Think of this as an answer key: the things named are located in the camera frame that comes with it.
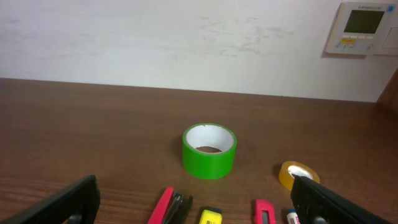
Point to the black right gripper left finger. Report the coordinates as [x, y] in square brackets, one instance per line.
[77, 203]

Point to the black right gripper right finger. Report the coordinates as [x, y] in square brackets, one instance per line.
[315, 203]

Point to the small yellow tape roll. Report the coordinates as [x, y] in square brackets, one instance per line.
[290, 169]

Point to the red stapler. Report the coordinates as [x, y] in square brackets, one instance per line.
[172, 208]

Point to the green tape roll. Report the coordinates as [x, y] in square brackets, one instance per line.
[208, 150]

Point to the blue whiteboard marker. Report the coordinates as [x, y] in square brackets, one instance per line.
[292, 217]

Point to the red utility knife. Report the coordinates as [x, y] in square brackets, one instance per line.
[264, 212]

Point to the yellow highlighter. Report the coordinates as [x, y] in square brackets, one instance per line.
[211, 215]

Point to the wall thermostat panel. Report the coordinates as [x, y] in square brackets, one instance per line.
[358, 27]

